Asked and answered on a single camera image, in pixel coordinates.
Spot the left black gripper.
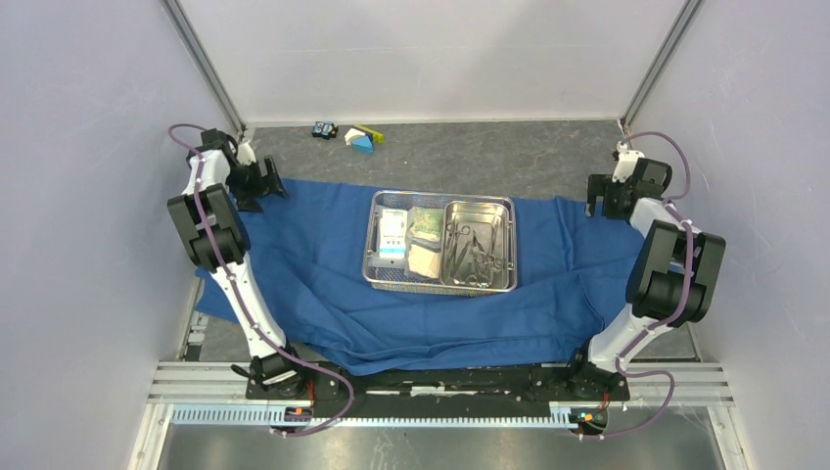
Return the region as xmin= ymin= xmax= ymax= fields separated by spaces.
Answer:
xmin=223 ymin=158 xmax=288 ymax=215

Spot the blue surgical drape cloth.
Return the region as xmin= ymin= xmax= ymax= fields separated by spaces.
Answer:
xmin=194 ymin=177 xmax=650 ymax=378

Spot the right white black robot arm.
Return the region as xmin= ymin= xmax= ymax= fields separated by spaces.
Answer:
xmin=565 ymin=150 xmax=726 ymax=400

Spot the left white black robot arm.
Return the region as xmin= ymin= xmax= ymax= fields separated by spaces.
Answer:
xmin=167 ymin=126 xmax=308 ymax=400

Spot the small black blue toy car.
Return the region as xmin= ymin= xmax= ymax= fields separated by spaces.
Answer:
xmin=311 ymin=121 xmax=339 ymax=140

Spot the white blue wedge block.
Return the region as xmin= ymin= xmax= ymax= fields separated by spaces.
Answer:
xmin=344 ymin=127 xmax=374 ymax=154

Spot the yellow green block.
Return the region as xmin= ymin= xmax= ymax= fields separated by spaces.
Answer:
xmin=352 ymin=124 xmax=385 ymax=144

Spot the white blue box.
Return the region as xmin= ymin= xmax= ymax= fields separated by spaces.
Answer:
xmin=378 ymin=209 xmax=408 ymax=260

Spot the stainless steel instrument tray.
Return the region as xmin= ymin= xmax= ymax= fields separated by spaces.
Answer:
xmin=439 ymin=198 xmax=518 ymax=297

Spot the green printed packet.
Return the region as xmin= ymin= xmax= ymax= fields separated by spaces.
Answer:
xmin=408 ymin=207 xmax=443 ymax=243

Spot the beige gauze packet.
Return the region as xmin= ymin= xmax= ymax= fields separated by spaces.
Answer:
xmin=404 ymin=243 xmax=441 ymax=280

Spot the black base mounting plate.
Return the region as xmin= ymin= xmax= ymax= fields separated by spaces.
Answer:
xmin=230 ymin=362 xmax=630 ymax=421

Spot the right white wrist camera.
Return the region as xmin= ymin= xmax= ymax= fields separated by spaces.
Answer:
xmin=612 ymin=141 xmax=645 ymax=183

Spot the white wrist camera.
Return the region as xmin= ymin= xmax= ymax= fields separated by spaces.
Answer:
xmin=612 ymin=141 xmax=645 ymax=183
xmin=236 ymin=141 xmax=257 ymax=166

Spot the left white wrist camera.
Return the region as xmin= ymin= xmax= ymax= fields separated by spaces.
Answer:
xmin=236 ymin=141 xmax=257 ymax=166

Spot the wire mesh steel basket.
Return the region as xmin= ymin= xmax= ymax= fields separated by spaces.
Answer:
xmin=362 ymin=190 xmax=507 ymax=296

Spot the aluminium frame rail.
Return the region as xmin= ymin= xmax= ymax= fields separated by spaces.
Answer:
xmin=149 ymin=361 xmax=735 ymax=406

